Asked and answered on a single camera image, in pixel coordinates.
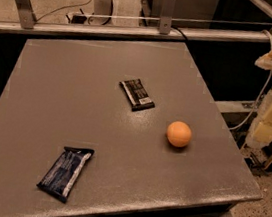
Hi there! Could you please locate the orange fruit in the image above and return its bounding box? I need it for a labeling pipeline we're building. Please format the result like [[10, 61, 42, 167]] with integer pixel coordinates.
[[166, 121, 192, 148]]

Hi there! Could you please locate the blue rxbar blueberry wrapper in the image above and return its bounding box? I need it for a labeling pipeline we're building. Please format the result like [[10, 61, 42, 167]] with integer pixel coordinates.
[[36, 147, 95, 203]]

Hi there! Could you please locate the black snack bar wrapper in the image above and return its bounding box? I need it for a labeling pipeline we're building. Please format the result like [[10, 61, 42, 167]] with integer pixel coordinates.
[[119, 79, 155, 111]]

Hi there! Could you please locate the white cable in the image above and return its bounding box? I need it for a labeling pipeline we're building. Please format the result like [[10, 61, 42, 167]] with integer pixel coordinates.
[[228, 26, 272, 137]]

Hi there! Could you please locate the middle metal rail bracket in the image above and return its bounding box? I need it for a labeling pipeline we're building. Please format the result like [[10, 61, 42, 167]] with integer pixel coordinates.
[[158, 0, 175, 35]]

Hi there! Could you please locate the metal rail bracket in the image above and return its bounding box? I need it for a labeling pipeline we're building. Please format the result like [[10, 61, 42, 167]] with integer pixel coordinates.
[[15, 0, 37, 30], [158, 0, 175, 35]]

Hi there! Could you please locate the thin floor cable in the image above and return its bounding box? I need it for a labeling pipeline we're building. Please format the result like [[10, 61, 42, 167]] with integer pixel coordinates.
[[35, 0, 96, 30]]

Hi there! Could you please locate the horizontal metal rail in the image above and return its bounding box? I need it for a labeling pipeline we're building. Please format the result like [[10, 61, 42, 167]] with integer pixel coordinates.
[[0, 22, 270, 43]]

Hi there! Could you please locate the left metal rail bracket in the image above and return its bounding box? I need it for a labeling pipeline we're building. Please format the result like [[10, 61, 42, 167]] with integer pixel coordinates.
[[15, 0, 37, 30]]

